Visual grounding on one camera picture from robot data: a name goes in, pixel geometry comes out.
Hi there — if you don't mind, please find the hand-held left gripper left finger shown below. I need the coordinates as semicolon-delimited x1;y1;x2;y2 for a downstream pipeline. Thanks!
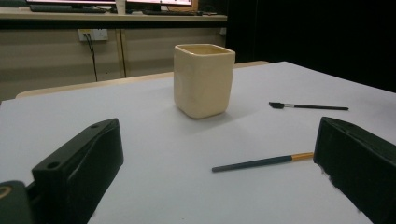
32;118;124;224

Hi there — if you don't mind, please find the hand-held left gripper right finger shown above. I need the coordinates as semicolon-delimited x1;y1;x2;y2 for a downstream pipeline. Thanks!
313;117;396;224

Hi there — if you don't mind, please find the black makeup brush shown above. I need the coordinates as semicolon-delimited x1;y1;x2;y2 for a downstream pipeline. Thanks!
268;101;349;111

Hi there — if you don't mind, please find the brown pen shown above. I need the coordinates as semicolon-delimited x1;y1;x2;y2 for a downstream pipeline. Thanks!
211;151;315;174

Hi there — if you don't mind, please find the cream square cup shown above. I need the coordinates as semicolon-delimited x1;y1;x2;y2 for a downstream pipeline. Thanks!
173;43;236;119

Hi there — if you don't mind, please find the wooden table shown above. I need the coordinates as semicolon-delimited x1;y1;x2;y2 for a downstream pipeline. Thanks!
15;60;270;100

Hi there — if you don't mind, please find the white table sheet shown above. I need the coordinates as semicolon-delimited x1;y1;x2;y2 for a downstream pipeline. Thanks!
0;61;396;224

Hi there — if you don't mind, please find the black curtain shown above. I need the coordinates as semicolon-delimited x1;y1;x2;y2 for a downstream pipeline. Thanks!
225;0;396;93

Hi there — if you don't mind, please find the black keyboard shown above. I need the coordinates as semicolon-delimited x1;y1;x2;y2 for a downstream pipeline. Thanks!
143;9;204;17
30;4;106;14

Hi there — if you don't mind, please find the computer monitor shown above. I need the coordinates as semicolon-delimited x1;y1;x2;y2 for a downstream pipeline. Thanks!
125;0;193;7
26;0;117;6

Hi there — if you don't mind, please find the black power cable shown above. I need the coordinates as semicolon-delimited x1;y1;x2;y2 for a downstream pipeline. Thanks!
84;33;99;82

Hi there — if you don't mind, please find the white wall socket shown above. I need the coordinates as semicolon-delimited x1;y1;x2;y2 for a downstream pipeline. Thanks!
78;28;109;42

